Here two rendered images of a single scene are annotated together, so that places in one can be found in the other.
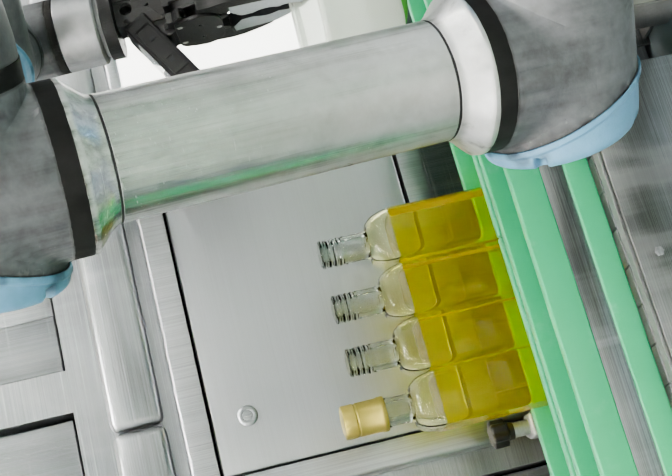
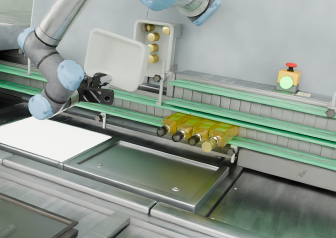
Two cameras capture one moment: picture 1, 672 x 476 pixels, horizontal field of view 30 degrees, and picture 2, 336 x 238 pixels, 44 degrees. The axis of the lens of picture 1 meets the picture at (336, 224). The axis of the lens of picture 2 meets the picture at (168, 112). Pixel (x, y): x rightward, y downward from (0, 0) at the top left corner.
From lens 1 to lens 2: 1.32 m
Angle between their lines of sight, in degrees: 60
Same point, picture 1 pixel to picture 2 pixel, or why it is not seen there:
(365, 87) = not seen: outside the picture
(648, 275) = (228, 83)
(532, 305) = (212, 111)
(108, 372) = (130, 200)
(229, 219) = (118, 167)
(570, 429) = (246, 118)
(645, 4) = (173, 65)
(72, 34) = not seen: hidden behind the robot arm
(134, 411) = (148, 202)
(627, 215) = (212, 80)
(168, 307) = (127, 182)
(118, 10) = not seen: hidden behind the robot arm
